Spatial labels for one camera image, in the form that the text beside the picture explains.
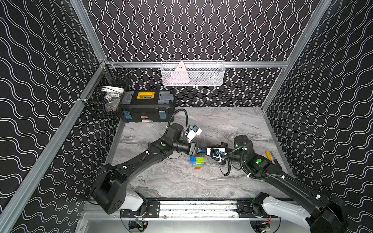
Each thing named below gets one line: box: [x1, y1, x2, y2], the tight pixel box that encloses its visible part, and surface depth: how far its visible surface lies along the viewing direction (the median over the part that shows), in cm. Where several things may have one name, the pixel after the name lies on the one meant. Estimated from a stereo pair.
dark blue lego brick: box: [189, 155, 197, 164], surface depth 82 cm
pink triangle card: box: [169, 61, 190, 84], surface depth 91 cm
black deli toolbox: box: [118, 89, 175, 123], surface depth 103 cm
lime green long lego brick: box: [195, 156, 205, 165], surface depth 83 cm
